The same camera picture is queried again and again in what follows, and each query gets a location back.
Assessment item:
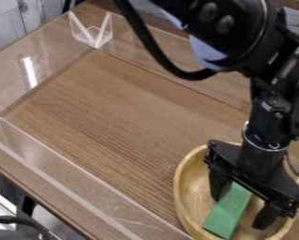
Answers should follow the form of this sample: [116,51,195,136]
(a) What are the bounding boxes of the green rectangular block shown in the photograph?
[203,183,251,240]

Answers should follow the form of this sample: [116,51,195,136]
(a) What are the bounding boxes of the brown wooden bowl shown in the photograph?
[172,145,292,240]

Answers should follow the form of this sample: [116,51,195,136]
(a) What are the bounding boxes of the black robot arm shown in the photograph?
[151,0,299,230]

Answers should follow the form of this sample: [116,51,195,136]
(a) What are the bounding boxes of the clear acrylic tray walls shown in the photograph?
[0,5,250,240]

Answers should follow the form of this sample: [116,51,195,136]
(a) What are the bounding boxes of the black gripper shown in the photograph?
[205,121,299,230]

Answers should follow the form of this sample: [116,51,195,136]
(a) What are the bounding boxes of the clear acrylic corner bracket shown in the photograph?
[68,11,112,49]

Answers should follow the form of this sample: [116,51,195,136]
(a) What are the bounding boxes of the black cable bottom left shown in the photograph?
[0,214,52,240]

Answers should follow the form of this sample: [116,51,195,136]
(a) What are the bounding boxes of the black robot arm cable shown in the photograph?
[112,0,219,82]

